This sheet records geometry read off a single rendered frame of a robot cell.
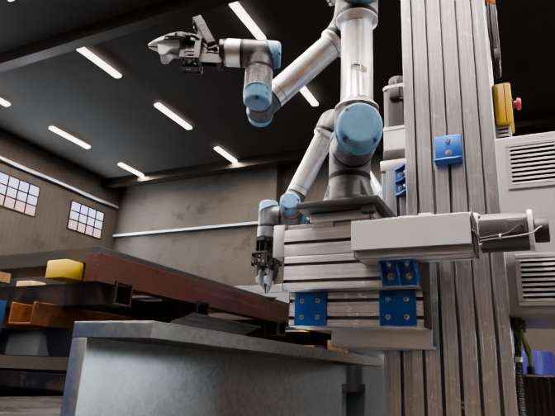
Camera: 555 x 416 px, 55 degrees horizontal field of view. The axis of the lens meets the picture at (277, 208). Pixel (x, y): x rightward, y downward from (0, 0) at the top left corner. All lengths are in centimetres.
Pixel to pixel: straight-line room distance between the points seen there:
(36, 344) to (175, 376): 34
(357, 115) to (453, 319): 58
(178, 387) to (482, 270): 82
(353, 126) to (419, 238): 33
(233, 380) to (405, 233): 62
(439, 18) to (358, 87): 49
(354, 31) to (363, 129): 30
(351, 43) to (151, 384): 98
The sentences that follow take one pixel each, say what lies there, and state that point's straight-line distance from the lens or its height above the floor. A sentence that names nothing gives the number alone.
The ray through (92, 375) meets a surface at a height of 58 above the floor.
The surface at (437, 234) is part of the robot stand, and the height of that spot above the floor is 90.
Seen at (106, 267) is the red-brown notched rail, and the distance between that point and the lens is 118.
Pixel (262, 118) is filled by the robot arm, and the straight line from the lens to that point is 154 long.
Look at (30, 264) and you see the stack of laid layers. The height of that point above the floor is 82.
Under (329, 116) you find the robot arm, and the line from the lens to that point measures 207.
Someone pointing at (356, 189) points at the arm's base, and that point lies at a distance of 142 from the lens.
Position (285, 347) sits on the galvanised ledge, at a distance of 140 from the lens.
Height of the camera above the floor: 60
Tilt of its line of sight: 18 degrees up
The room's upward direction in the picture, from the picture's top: 3 degrees clockwise
